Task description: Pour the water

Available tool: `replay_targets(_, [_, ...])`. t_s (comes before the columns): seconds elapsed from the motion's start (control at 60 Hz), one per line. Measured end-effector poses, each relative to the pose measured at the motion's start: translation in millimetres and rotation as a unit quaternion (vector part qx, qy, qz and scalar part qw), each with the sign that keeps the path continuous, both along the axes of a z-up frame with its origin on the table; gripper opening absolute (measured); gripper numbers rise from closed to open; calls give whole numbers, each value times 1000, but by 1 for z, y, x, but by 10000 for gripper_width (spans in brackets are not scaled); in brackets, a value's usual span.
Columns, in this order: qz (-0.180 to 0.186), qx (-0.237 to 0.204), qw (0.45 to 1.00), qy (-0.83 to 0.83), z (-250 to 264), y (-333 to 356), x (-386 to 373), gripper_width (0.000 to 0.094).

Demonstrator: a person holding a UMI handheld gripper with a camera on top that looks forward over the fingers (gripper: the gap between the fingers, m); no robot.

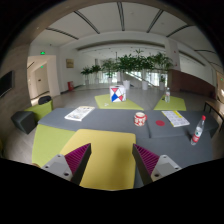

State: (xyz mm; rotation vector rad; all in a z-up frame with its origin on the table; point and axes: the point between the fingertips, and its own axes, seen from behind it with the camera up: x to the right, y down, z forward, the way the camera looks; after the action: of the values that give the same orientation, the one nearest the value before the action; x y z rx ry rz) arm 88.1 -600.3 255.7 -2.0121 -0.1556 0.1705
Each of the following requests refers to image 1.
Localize red-capped plastic water bottle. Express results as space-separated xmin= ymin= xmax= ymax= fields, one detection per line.
xmin=191 ymin=115 xmax=206 ymax=145

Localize black wall television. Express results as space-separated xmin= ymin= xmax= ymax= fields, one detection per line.
xmin=0 ymin=70 xmax=15 ymax=98

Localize white magazine on left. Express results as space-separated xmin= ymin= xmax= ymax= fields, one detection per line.
xmin=65 ymin=106 xmax=94 ymax=121

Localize green cushioned seat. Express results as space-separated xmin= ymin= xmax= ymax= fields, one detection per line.
xmin=27 ymin=101 xmax=53 ymax=122

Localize potted plant far left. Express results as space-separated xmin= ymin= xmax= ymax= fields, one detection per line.
xmin=81 ymin=66 xmax=92 ymax=85

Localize red fire extinguisher box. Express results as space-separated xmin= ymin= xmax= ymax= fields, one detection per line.
xmin=68 ymin=81 xmax=74 ymax=91

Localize potted plant white pot right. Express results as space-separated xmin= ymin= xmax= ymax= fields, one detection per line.
xmin=135 ymin=49 xmax=155 ymax=90

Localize yellow magazine on right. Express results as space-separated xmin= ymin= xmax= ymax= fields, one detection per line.
xmin=162 ymin=111 xmax=190 ymax=127

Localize dark grey cube stool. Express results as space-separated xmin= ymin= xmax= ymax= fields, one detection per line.
xmin=11 ymin=111 xmax=36 ymax=134

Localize white red blue cube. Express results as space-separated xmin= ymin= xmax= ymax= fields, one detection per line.
xmin=110 ymin=85 xmax=126 ymax=102

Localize red and white mug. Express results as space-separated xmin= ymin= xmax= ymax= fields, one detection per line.
xmin=134 ymin=112 xmax=147 ymax=127

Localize potted plant white pot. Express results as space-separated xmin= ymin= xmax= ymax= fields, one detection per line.
xmin=117 ymin=54 xmax=136 ymax=89
xmin=135 ymin=49 xmax=155 ymax=90

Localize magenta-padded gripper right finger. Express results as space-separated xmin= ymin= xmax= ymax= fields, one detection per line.
xmin=132 ymin=144 xmax=181 ymax=185

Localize framed wall picture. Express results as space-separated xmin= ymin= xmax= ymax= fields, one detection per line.
xmin=66 ymin=59 xmax=74 ymax=68

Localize far clear water bottle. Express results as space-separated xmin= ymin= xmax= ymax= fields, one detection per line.
xmin=165 ymin=87 xmax=170 ymax=103

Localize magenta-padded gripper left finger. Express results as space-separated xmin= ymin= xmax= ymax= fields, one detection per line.
xmin=42 ymin=143 xmax=91 ymax=185

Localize red round coaster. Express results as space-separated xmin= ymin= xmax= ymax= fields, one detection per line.
xmin=156 ymin=120 xmax=165 ymax=126

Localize potted plant white pot centre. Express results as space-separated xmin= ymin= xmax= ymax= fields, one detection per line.
xmin=117 ymin=54 xmax=136 ymax=89

